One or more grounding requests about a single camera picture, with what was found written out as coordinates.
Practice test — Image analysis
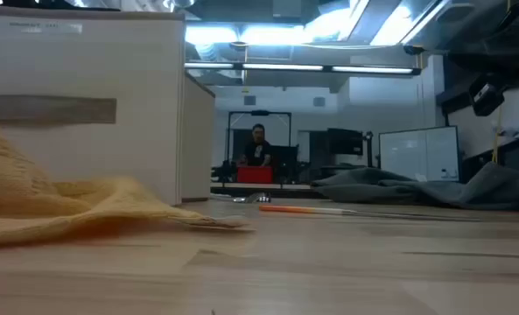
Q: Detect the dark grey towel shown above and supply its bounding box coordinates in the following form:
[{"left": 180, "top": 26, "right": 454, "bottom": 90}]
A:
[{"left": 310, "top": 161, "right": 519, "bottom": 213}]

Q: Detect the red box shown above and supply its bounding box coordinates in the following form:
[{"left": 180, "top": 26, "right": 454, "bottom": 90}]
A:
[{"left": 236, "top": 165, "right": 274, "bottom": 185}]

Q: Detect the black metal rig frame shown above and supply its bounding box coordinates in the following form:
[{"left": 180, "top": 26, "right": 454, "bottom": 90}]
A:
[{"left": 226, "top": 109, "right": 293, "bottom": 152}]

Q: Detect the yellow orange towel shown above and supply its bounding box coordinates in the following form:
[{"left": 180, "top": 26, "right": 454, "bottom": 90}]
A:
[{"left": 0, "top": 118, "right": 254, "bottom": 249}]

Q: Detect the overhead light bar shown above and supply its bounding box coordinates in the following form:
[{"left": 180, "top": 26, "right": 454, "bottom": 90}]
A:
[{"left": 183, "top": 61, "right": 423, "bottom": 77}]

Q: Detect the beige fabric storage box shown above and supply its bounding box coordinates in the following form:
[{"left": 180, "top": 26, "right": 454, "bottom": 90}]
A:
[{"left": 0, "top": 11, "right": 217, "bottom": 206}]

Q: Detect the orange-tipped thin stick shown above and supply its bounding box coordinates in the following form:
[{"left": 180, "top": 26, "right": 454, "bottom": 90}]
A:
[{"left": 257, "top": 204, "right": 481, "bottom": 222}]

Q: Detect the person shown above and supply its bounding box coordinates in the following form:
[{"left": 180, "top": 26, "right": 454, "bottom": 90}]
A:
[{"left": 240, "top": 123, "right": 274, "bottom": 168}]

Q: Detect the distant work table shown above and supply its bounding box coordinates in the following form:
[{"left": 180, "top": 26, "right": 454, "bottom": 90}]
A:
[{"left": 209, "top": 182, "right": 326, "bottom": 200}]

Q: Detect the white board panel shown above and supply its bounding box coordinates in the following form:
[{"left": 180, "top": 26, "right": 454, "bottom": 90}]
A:
[{"left": 378, "top": 125, "right": 460, "bottom": 183}]

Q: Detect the black monitor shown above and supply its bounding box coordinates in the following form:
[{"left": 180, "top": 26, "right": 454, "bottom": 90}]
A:
[{"left": 326, "top": 127, "right": 365, "bottom": 156}]

